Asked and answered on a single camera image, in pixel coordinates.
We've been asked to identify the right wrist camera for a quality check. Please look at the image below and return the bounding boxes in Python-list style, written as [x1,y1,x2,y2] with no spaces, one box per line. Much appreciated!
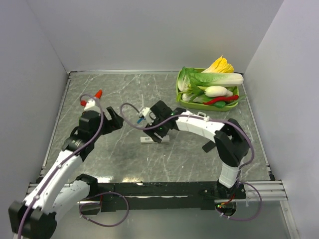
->
[139,107,156,125]

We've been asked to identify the red toy chili pepper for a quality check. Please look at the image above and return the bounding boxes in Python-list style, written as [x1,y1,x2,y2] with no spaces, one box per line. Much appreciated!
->
[203,95,239,105]

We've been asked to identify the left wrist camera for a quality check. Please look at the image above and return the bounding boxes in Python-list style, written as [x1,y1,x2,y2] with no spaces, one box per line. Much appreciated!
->
[80,98,100,112]

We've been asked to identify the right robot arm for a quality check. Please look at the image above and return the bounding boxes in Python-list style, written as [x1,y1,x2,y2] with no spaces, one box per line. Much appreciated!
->
[139,101,251,198]

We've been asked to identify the green toy bok choy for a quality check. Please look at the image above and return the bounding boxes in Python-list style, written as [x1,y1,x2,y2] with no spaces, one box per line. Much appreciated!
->
[176,87,204,102]

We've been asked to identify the green plastic basket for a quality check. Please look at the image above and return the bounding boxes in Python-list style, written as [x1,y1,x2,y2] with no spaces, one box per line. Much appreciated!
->
[179,83,246,112]

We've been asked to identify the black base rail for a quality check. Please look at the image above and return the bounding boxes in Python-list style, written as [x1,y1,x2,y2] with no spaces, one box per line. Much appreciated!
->
[81,181,246,212]

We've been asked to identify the white remote control body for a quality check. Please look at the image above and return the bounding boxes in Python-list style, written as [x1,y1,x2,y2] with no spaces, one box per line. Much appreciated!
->
[140,135,170,144]

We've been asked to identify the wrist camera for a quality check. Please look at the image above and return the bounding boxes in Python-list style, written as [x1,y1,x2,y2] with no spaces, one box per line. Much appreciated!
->
[80,98,100,112]
[139,107,156,125]

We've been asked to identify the orange toy carrot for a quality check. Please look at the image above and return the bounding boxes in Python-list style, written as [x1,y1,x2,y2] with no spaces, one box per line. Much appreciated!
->
[94,90,103,99]

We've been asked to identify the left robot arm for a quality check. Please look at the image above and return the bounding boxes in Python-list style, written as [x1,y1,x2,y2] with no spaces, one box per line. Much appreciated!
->
[8,107,124,239]

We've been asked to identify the green toy pepper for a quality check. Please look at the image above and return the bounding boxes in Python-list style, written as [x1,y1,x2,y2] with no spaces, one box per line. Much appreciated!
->
[213,101,226,109]

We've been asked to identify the white toy radish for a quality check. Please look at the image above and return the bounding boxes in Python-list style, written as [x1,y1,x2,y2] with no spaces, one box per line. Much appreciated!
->
[204,86,233,98]

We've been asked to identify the small white remote control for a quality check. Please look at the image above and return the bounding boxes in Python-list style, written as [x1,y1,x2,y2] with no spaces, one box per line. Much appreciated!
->
[197,112,207,117]

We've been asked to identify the yellow toy cabbage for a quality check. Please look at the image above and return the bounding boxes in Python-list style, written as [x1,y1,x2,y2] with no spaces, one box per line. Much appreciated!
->
[202,55,235,73]

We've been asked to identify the toy napa cabbage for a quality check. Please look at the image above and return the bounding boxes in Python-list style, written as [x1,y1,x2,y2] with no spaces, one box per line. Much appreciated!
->
[176,67,244,92]

